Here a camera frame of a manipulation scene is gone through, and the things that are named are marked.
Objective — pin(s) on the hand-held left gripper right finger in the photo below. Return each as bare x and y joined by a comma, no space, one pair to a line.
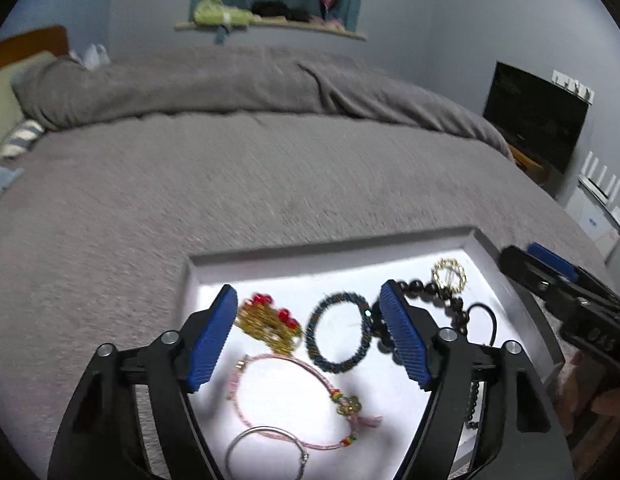
407,335

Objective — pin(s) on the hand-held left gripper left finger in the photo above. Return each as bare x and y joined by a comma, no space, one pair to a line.
212,340

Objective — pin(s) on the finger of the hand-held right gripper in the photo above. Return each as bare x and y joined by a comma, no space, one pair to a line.
552,262
530,272

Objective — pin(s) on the gold round brooch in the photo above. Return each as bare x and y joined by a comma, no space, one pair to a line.
447,274

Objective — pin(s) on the white cardboard tray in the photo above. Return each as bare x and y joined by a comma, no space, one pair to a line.
280,390

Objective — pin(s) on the silver bangle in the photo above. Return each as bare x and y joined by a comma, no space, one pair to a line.
239,442

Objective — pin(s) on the person's right hand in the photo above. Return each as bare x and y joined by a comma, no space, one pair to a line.
585,395

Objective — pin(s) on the white box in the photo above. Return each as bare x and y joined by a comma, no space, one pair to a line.
592,222

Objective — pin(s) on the white router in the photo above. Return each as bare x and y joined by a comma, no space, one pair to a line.
600,185

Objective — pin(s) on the wooden television stand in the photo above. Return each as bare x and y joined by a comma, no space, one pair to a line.
527,162

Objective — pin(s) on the grey bed blanket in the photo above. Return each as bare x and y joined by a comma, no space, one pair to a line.
139,210

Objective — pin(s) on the black television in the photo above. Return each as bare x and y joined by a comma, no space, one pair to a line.
532,112

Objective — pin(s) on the grey rumpled duvet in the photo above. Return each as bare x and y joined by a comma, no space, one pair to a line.
214,82

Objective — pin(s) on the striped pillow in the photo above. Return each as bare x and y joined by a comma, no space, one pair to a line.
22,137

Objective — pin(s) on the white bag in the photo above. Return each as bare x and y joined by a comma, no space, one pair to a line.
92,56

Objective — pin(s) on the green pillow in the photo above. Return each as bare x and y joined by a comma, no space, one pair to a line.
4,100

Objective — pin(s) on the window sill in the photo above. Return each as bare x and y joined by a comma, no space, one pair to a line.
290,25

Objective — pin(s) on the green cloth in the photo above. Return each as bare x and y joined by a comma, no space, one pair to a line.
214,11

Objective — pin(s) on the black cloth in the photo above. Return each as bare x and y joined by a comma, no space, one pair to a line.
277,10

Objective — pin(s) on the wooden headboard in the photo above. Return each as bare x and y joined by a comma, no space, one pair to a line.
24,42

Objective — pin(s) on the white wall sockets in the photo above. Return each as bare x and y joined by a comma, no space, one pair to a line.
572,85

